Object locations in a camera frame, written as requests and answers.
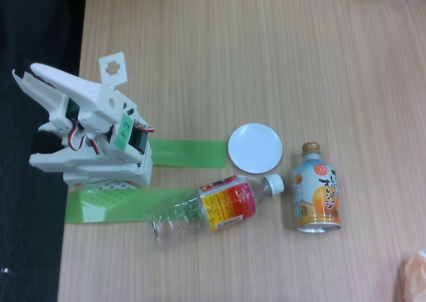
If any clear plastic bottle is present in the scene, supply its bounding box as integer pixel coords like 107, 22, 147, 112
148, 172, 286, 248

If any orange juice bottle can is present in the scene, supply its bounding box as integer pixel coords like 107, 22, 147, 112
292, 141, 342, 233

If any wide green tape strip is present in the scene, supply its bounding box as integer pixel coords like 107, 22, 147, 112
65, 188, 200, 226

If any narrow green tape strip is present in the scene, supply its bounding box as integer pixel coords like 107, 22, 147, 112
150, 138, 227, 169

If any small white plate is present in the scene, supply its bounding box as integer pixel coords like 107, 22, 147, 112
228, 122, 284, 175

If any orange plastic bag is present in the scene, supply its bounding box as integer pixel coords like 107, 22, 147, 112
397, 250, 426, 302

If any white empty camera mount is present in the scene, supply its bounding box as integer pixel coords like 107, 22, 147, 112
98, 51, 129, 87

